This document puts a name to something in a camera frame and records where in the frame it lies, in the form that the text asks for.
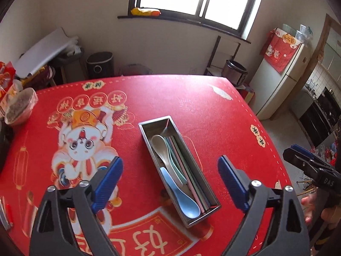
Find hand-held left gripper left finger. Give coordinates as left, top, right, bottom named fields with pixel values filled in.
left=29, top=157, right=124, bottom=256

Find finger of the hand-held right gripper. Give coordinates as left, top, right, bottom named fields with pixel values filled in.
left=290, top=144, right=324, bottom=162
left=283, top=148, right=324, bottom=175

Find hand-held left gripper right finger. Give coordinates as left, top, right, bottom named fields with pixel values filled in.
left=218, top=155, right=311, bottom=256

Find blue chopstick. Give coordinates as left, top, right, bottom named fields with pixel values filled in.
left=174, top=136, right=215, bottom=208

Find green chopstick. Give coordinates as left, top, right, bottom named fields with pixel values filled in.
left=172, top=137, right=210, bottom=211

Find pink chopstick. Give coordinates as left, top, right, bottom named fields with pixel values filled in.
left=169, top=137, right=206, bottom=214

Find metal utensil tray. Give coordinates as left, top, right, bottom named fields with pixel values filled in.
left=138, top=115, right=222, bottom=229

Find blue spoon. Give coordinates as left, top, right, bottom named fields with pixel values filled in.
left=159, top=167, right=201, bottom=218

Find green spoon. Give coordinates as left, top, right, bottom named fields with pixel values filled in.
left=164, top=137, right=189, bottom=183

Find beige spoon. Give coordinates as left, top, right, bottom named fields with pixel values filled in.
left=151, top=135, right=188, bottom=186

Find person's right hand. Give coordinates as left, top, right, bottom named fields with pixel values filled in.
left=301, top=193, right=318, bottom=225

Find black kitchen stove unit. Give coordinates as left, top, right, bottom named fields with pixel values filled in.
left=298, top=87, right=340, bottom=147

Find grey kitchen counter cabinet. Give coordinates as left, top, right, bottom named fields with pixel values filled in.
left=289, top=85, right=315, bottom=118

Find red printed tablecloth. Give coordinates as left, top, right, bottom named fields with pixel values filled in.
left=0, top=75, right=295, bottom=256

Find white refrigerator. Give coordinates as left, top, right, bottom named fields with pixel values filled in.
left=253, top=27, right=313, bottom=120

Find red printed cloth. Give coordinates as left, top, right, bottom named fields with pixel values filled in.
left=261, top=28, right=303, bottom=74

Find black rice cooker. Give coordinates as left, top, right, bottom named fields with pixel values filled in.
left=222, top=59, right=248, bottom=86

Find red pen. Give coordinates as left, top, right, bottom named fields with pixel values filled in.
left=6, top=204, right=14, bottom=226

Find black trash bin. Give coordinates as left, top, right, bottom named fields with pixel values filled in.
left=86, top=52, right=115, bottom=80

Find plastic wrapped bowl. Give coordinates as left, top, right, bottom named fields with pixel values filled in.
left=4, top=87, right=38, bottom=126

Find clear plastic container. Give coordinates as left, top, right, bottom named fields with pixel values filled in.
left=294, top=25, right=312, bottom=43

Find dark stool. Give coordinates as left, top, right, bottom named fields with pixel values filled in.
left=52, top=51, right=85, bottom=84

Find white paper roll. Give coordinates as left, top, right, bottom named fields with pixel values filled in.
left=13, top=27, right=79, bottom=77

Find red snack bags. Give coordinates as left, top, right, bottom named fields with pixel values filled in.
left=0, top=61, right=24, bottom=118

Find yellow packet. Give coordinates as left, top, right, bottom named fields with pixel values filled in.
left=130, top=7, right=161, bottom=17

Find kitchen wall cabinets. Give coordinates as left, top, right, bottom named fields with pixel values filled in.
left=321, top=28, right=341, bottom=72

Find wooden door frame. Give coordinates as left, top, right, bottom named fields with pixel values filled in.
left=274, top=13, right=341, bottom=120

